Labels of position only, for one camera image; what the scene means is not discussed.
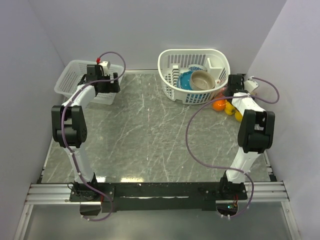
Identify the blue patterned white dish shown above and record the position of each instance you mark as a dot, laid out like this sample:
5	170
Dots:
197	67

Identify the fake yellow bell pepper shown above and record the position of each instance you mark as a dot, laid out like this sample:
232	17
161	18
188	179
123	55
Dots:
229	109

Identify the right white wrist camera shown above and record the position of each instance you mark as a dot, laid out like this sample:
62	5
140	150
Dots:
251	85

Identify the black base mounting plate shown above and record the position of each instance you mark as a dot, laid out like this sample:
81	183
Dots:
144	196

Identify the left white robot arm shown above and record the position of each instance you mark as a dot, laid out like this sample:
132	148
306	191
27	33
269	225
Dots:
69	127

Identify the white dish rack basket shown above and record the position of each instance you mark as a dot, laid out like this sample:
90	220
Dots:
172	63

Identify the aluminium frame rail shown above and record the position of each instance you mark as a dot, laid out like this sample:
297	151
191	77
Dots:
59	194

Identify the clear zip top bag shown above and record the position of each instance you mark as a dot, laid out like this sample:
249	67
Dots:
220	96

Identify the beige ceramic bowl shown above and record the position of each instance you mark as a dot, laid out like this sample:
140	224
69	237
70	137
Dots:
201	80

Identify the white perforated tray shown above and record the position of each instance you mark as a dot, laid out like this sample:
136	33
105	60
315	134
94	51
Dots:
67	83

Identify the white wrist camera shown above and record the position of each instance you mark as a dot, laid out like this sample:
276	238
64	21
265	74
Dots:
104	66
251	85

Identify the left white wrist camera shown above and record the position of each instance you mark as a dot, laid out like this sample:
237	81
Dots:
104	66

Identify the fake orange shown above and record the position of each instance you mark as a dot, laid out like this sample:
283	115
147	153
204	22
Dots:
219	105

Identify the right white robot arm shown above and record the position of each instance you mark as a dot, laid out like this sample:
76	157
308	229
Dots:
255	134

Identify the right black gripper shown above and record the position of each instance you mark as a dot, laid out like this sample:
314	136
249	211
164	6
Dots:
243	87

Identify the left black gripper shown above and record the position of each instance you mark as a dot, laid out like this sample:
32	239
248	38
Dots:
112	87

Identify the blue ceramic plate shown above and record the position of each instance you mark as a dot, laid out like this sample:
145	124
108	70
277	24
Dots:
183	81

